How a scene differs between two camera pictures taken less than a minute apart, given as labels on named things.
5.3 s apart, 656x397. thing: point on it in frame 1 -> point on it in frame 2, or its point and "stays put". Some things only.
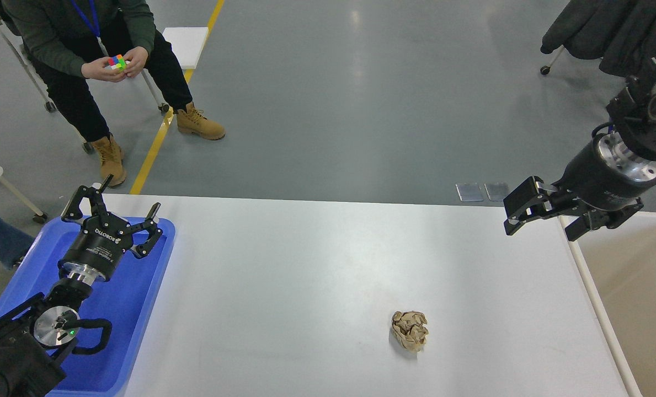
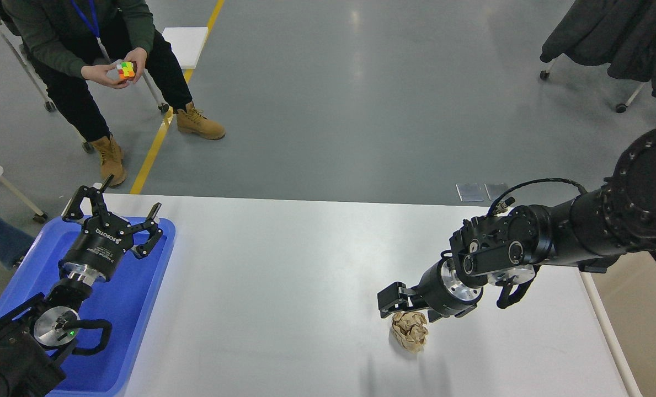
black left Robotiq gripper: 97,251 stays put
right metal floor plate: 497,192 stays put
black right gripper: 597,183 -> 441,290
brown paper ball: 410,329 stays put
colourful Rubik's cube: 116,62 -> 126,69
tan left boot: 193,121 stays put
